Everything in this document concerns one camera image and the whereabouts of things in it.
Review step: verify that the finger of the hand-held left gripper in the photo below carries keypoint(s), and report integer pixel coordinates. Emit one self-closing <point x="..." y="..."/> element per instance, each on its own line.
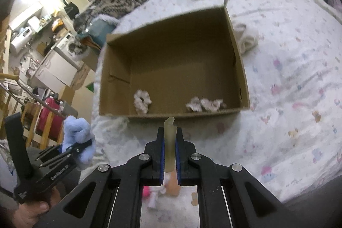
<point x="49" y="152"/>
<point x="77" y="148"/>

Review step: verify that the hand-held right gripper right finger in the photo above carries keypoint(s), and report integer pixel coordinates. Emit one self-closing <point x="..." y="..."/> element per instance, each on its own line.
<point x="178" y="161"/>

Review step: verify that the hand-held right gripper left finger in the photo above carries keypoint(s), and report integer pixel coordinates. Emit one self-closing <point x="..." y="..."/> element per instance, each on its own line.
<point x="161" y="158"/>

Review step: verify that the pale beige rubbery strip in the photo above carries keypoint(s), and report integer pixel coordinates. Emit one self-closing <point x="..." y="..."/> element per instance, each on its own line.
<point x="169" y="142"/>

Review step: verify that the light blue fluffy cloth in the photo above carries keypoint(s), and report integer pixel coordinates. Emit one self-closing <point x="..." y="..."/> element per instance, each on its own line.
<point x="77" y="129"/>

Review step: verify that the tan soft toy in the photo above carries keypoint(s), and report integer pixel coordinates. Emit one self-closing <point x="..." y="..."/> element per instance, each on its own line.
<point x="173" y="185"/>

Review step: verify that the pink toy ball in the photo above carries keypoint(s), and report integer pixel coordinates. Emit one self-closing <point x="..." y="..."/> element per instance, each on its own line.
<point x="147" y="192"/>

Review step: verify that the white beige scrunchie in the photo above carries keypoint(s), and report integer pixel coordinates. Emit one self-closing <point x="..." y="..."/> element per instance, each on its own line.
<point x="142" y="101"/>

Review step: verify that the white beige cloth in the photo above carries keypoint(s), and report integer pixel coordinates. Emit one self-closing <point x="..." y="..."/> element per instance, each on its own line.
<point x="205" y="105"/>

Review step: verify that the cardboard box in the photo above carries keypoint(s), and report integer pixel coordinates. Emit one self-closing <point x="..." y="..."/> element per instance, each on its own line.
<point x="173" y="62"/>

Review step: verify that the white towel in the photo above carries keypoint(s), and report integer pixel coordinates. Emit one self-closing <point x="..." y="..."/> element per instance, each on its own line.
<point x="247" y="37"/>

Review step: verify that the person's left hand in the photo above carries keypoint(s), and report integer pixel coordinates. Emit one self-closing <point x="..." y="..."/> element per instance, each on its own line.
<point x="32" y="214"/>

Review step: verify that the yellow wooden chair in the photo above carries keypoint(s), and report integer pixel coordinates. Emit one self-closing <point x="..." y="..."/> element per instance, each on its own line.
<point x="29" y="123"/>

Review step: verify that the red bag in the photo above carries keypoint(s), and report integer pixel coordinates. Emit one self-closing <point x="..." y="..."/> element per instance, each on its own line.
<point x="49" y="115"/>

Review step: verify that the metal drying rack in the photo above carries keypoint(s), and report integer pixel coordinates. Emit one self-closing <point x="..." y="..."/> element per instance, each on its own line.
<point x="32" y="95"/>

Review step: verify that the green dustpan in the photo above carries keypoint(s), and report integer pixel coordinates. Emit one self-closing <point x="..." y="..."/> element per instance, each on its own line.
<point x="90" y="87"/>

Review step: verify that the brown door mat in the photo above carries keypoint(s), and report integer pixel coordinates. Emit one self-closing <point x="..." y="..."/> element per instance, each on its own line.
<point x="80" y="78"/>

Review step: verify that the white kitchen cabinet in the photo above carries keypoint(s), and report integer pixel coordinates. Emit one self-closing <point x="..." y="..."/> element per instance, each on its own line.
<point x="54" y="69"/>

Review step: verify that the white washing machine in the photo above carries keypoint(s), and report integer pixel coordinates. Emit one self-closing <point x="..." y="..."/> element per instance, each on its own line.
<point x="70" y="46"/>

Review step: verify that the white water heater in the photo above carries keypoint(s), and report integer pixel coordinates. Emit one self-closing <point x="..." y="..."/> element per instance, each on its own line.
<point x="20" y="39"/>

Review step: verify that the teal cushion with fluffy trim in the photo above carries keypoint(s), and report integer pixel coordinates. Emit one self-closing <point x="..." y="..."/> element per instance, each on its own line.
<point x="100" y="26"/>

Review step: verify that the bed with printed sheet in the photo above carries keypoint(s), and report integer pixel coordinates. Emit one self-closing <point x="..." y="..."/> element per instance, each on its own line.
<point x="288" y="78"/>

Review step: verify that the black hanging garment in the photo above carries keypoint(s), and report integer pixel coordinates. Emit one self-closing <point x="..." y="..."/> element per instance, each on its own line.
<point x="71" y="9"/>

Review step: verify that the brown patterned knit blanket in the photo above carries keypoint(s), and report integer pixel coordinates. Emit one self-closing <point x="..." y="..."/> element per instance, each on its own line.
<point x="117" y="1"/>

